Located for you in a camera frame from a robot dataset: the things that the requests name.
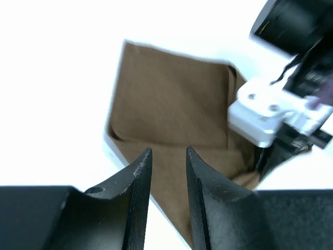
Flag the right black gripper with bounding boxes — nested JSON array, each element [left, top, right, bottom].
[[256, 34, 332, 179]]

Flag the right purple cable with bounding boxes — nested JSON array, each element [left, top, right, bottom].
[[311, 80, 333, 110]]

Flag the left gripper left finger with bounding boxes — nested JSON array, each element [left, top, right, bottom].
[[1, 148, 152, 249]]

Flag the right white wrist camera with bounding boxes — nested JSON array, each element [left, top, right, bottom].
[[227, 78, 332, 148]]

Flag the brown cloth napkin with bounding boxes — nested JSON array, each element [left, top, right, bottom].
[[107, 43, 259, 245]]

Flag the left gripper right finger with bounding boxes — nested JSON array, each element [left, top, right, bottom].
[[186, 147, 332, 249]]

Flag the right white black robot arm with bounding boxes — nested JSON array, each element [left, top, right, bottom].
[[251, 1, 332, 178]]

